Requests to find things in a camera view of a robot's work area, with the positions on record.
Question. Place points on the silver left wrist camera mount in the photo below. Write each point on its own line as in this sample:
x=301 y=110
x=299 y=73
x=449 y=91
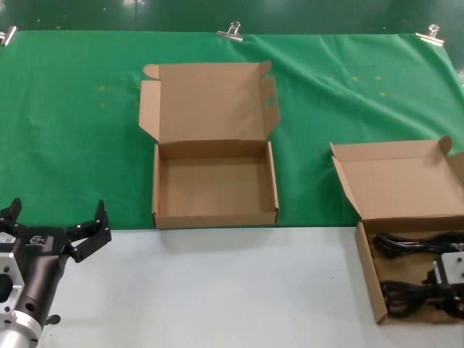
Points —
x=9 y=264

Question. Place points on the brown cardboard mailer box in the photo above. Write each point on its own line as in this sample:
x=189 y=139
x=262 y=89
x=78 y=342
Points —
x=210 y=101
x=391 y=181

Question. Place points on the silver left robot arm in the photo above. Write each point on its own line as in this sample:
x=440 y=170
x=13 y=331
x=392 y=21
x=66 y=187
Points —
x=18 y=330

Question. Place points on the green table cloth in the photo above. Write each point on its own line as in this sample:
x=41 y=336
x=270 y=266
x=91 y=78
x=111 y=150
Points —
x=72 y=127

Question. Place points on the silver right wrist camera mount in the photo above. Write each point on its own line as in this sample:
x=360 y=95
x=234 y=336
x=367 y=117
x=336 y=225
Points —
x=449 y=268

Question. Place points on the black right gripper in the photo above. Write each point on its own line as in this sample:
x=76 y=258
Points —
x=453 y=295

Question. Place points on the silver binder clip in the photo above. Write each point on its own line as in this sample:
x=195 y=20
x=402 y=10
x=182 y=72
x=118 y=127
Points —
x=230 y=35
x=429 y=38
x=9 y=36

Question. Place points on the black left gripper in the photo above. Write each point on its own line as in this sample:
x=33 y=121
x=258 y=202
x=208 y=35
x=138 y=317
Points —
x=40 y=250

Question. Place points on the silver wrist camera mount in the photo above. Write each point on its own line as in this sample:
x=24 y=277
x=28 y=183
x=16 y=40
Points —
x=9 y=264
x=449 y=268

